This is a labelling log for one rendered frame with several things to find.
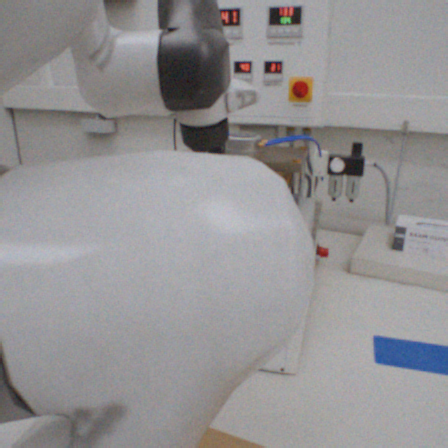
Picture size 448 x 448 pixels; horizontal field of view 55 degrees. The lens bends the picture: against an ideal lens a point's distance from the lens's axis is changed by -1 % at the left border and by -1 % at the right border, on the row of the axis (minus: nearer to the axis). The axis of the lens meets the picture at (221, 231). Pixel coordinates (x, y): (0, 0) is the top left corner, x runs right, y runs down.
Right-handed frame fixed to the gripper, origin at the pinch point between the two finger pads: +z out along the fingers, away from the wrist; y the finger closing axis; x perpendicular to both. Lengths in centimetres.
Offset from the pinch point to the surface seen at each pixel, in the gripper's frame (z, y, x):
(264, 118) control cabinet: -1.6, -37.7, 1.4
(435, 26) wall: -10, -80, 42
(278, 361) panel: 22.0, 12.9, 13.5
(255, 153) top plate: -1.4, -21.7, 2.7
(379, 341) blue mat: 29.3, -0.8, 32.4
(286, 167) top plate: -2.6, -15.2, 10.4
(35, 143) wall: 44, -94, -124
